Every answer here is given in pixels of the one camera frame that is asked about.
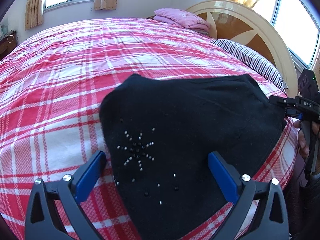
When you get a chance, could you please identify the beige curtain left panel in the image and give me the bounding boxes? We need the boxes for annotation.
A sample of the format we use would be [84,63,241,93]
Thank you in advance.
[24,0,43,30]

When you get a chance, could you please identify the brown wooden dresser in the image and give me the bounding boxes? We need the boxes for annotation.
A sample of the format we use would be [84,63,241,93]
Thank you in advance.
[0,30,17,60]

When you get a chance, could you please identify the pink folded quilt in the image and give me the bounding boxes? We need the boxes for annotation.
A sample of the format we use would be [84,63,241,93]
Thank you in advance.
[153,8,210,31]

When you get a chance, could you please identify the wooden bed headboard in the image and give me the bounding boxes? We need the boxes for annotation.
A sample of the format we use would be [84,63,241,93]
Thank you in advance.
[186,0,298,97]

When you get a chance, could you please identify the person right hand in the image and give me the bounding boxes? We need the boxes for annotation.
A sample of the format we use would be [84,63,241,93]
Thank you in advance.
[293,120,310,160]

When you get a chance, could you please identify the black pants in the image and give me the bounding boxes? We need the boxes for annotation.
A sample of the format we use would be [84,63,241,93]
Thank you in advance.
[99,74,286,239]

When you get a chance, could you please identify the red white plaid bedsheet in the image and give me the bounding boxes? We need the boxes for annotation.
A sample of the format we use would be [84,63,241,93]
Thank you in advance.
[1,18,282,239]

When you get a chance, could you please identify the grey striped pillow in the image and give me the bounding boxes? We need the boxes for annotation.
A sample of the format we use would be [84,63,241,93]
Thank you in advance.
[211,39,287,94]

